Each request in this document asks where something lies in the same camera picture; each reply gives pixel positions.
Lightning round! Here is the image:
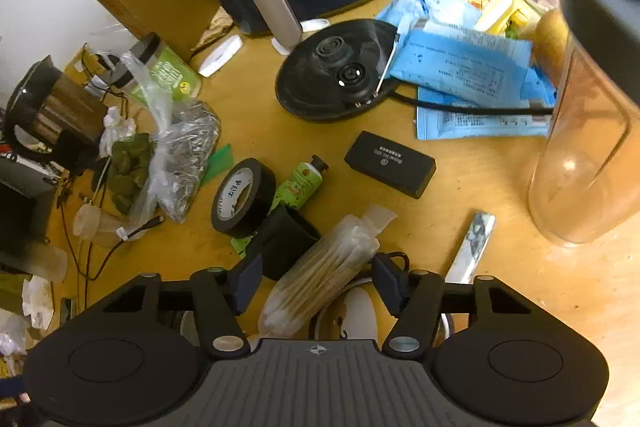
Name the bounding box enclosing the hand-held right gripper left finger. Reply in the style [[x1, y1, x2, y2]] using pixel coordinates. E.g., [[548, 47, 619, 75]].
[[102, 253, 264, 356]]

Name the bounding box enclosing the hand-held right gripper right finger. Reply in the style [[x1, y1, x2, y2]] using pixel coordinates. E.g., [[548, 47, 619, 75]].
[[371, 254, 541, 360]]

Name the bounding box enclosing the tan round pouch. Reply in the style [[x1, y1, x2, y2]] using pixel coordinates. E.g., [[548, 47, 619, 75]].
[[312, 277, 453, 342]]

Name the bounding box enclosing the cotton swab bag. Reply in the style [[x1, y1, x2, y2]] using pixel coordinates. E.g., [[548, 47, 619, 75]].
[[257, 203, 397, 340]]

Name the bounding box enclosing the green hand cream tube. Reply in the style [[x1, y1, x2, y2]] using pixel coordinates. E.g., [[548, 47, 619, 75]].
[[230, 154, 330, 258]]

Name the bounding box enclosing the black cylindrical cup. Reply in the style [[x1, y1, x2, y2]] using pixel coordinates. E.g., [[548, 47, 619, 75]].
[[248, 205, 322, 282]]

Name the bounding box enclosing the black tape roll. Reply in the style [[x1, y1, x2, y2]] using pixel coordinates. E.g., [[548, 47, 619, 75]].
[[211, 158, 277, 238]]

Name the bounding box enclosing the white blue stick sachet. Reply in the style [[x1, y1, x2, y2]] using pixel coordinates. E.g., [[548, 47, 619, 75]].
[[444, 211, 497, 285]]

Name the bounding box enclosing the small black box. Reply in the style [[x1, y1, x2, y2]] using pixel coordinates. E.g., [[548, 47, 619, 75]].
[[344, 131, 437, 200]]

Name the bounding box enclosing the green paper piece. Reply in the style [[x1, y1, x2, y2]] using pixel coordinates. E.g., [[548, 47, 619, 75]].
[[199, 144, 236, 186]]

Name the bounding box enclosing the plastic bag of seeds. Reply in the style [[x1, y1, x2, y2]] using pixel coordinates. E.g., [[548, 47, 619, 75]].
[[122, 52, 222, 224]]

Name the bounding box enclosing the small clear plastic jar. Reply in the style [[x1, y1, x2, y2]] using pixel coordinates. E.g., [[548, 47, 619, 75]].
[[72, 202, 128, 249]]

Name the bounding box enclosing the blue printed packet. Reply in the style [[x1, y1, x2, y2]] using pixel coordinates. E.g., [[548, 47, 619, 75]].
[[390, 19, 533, 105], [415, 72, 557, 142]]

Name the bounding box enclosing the white crumpled plastic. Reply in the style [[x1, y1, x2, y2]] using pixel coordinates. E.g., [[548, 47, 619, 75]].
[[98, 106, 137, 158]]

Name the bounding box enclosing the clear plastic cup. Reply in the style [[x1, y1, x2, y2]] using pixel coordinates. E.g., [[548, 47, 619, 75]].
[[0, 239, 68, 283]]

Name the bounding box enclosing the crumpled white paper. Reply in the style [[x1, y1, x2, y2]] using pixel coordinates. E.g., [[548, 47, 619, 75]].
[[22, 276, 55, 332]]

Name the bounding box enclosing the black kettle base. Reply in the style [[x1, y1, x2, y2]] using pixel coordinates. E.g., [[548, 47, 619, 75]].
[[274, 19, 401, 124]]

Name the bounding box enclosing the green label jar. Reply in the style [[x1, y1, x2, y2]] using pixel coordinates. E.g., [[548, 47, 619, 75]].
[[121, 32, 203, 108]]

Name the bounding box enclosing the white oval device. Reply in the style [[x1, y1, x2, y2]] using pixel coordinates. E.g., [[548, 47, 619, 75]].
[[196, 35, 244, 78]]

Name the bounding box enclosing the white paper tag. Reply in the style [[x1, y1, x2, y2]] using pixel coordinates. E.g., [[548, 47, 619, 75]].
[[271, 19, 331, 56]]

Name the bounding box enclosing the clear shaker bottle grey lid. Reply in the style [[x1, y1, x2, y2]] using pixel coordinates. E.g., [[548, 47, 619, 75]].
[[528, 0, 640, 249]]

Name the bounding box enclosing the brown crumpled packet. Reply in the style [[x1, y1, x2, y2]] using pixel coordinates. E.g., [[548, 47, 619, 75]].
[[190, 6, 235, 54]]

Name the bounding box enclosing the stainless steel kettle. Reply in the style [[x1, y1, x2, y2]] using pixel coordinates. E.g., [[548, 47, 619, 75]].
[[4, 55, 108, 164]]

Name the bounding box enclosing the yellow-brown fruit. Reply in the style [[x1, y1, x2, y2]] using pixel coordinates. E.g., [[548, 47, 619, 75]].
[[531, 8, 572, 80]]

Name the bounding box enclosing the black usb cable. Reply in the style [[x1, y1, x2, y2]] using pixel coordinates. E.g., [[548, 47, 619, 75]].
[[60, 187, 166, 283]]

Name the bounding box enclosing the black kettle base cable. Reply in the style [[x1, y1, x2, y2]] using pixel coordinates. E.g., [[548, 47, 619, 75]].
[[385, 89, 556, 115]]

